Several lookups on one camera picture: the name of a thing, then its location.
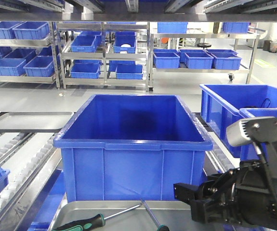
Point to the steel shelf rack right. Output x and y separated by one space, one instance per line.
203 59

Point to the steel shelf rack centre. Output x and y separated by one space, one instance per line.
104 55

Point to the screwdriver with thin shaft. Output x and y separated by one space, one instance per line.
160 227

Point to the green black handle screwdriver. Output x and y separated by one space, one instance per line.
92 223

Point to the blue bin front centre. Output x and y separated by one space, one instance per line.
131 147

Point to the steel roller rack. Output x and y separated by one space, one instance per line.
34 167

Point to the blue bin right rear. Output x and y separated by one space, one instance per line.
221 104

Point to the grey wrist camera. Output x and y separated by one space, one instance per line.
249 130

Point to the steel shelf rack left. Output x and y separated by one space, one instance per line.
28 53

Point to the grey metal tray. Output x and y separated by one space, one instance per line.
174 214

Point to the steel shelf rack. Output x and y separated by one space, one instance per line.
28 53
104 55
203 59

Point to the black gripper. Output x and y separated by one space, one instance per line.
246 196

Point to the grey tray on left rollers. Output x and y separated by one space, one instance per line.
34 121

